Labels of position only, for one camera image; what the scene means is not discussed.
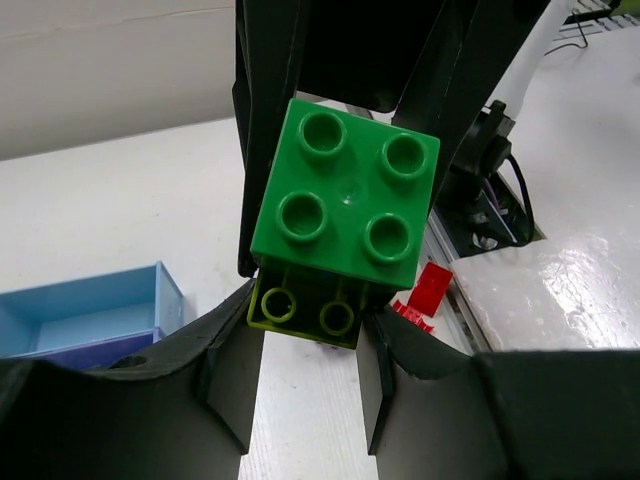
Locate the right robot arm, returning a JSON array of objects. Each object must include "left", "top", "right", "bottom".
[{"left": 232, "top": 1, "right": 570, "bottom": 277}]

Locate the right light blue bin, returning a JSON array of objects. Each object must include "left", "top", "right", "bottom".
[{"left": 1, "top": 262, "right": 184, "bottom": 358}]

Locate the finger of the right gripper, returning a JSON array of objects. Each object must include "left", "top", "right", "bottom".
[
  {"left": 392, "top": 1, "right": 549, "bottom": 207},
  {"left": 232, "top": 0, "right": 311, "bottom": 277}
]

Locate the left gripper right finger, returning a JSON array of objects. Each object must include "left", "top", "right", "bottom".
[{"left": 356, "top": 307, "right": 639, "bottom": 479}]

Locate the green lime lego pair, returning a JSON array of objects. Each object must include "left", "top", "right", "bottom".
[{"left": 247, "top": 99, "right": 440, "bottom": 349}]

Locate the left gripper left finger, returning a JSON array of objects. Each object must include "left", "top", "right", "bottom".
[{"left": 1, "top": 281, "right": 264, "bottom": 479}]

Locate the metal table rail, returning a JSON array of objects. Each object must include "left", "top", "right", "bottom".
[{"left": 420, "top": 212, "right": 492, "bottom": 354}]

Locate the red printed lego brick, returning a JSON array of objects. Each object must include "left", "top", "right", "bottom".
[{"left": 391, "top": 262, "right": 453, "bottom": 334}]

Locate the purple blue bin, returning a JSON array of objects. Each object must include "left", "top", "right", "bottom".
[{"left": 40, "top": 328, "right": 165, "bottom": 370}]

